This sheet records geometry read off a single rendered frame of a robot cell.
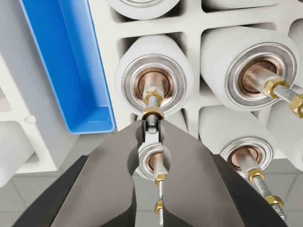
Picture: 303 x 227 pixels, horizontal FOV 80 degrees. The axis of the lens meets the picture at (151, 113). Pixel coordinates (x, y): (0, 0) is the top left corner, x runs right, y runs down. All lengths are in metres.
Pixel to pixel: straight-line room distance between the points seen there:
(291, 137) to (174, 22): 0.23
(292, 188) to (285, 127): 0.53
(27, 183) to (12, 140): 0.45
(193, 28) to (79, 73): 0.32
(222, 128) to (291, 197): 0.64
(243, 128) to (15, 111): 0.37
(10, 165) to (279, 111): 0.46
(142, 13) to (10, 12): 0.26
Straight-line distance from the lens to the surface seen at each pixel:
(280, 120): 0.36
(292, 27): 0.36
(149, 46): 0.21
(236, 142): 0.27
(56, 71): 0.42
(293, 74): 0.25
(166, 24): 0.27
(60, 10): 0.49
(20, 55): 0.39
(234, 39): 0.24
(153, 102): 0.16
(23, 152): 0.41
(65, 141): 0.47
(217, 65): 0.23
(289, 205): 0.93
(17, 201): 0.95
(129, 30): 0.28
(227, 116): 0.30
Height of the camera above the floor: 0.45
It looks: 62 degrees down
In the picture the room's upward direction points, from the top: 177 degrees counter-clockwise
